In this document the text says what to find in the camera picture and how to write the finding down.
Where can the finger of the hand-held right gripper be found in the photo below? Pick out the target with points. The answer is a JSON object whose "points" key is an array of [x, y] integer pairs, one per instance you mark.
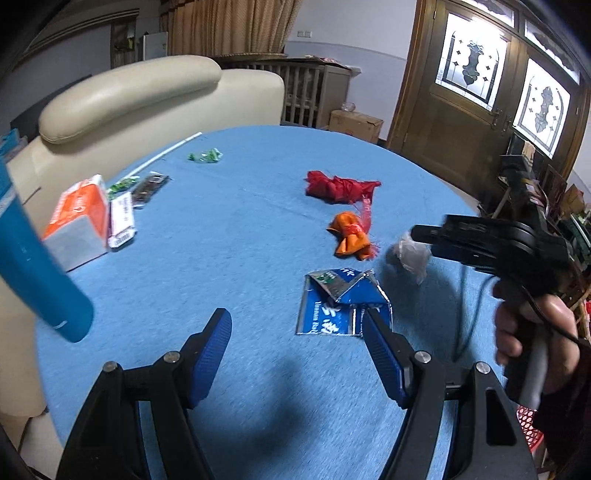
{"points": [[438, 240]]}

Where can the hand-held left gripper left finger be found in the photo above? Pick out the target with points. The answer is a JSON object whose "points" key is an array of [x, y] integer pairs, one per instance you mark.
{"points": [[210, 360]]}

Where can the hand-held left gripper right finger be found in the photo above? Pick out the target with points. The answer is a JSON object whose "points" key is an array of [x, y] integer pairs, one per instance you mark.
{"points": [[383, 364]]}

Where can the white plastic bag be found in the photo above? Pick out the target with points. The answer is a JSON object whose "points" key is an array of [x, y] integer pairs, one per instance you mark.
{"points": [[411, 256]]}

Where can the blue carton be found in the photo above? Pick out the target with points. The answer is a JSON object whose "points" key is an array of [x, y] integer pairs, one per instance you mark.
{"points": [[337, 300]]}

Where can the orange plastic bag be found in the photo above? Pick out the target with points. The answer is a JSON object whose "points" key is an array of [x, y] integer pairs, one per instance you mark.
{"points": [[351, 235]]}

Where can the red plastic bag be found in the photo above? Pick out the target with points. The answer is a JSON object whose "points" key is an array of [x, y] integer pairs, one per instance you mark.
{"points": [[334, 187]]}

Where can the red plastic basket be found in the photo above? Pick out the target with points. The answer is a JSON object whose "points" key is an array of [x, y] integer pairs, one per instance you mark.
{"points": [[528, 429]]}

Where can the person's right forearm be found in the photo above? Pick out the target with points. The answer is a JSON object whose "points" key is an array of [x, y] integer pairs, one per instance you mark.
{"points": [[568, 415]]}

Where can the person's right hand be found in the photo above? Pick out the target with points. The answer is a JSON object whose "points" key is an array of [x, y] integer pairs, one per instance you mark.
{"points": [[561, 332]]}

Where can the wooden double door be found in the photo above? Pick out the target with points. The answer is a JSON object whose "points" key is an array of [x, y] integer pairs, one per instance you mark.
{"points": [[438, 120]]}

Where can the blue tablecloth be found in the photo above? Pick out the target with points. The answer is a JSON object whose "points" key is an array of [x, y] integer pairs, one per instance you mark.
{"points": [[254, 230]]}

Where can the brown cardboard box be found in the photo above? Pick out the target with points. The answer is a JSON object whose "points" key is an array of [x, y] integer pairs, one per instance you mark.
{"points": [[355, 124]]}

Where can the white barcode packet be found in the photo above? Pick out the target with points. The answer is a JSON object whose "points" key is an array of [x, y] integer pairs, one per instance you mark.
{"points": [[122, 221]]}

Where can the dark snack packet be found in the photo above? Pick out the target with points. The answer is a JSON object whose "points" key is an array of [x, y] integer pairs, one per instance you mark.
{"points": [[148, 189]]}

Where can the wooden crib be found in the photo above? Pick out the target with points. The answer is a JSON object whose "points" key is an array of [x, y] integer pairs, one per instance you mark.
{"points": [[323, 92]]}

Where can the blue thermos bottle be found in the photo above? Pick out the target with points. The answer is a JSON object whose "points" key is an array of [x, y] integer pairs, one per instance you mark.
{"points": [[37, 272]]}

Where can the small green wrapper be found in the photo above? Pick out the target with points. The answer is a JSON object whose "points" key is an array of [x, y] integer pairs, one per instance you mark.
{"points": [[122, 185]]}

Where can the orange white tissue box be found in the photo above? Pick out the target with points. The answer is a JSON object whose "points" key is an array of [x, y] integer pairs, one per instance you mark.
{"points": [[76, 217]]}

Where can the green candy wrapper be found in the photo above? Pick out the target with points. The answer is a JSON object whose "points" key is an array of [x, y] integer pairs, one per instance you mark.
{"points": [[205, 155]]}

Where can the white thin stick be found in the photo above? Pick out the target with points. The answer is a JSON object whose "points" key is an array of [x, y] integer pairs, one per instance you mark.
{"points": [[171, 148]]}

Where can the cream leather sofa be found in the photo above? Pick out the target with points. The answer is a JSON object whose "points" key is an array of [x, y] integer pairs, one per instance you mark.
{"points": [[138, 92]]}

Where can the beige curtains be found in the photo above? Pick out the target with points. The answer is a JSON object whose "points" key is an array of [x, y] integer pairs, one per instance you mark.
{"points": [[231, 25]]}

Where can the black television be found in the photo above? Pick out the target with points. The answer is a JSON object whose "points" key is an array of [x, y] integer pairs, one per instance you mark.
{"points": [[27, 122]]}

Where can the white standing air conditioner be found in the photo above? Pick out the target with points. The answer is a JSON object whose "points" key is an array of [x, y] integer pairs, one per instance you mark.
{"points": [[154, 46]]}

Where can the glass display cabinet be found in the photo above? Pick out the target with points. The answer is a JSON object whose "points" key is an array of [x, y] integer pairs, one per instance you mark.
{"points": [[124, 46]]}

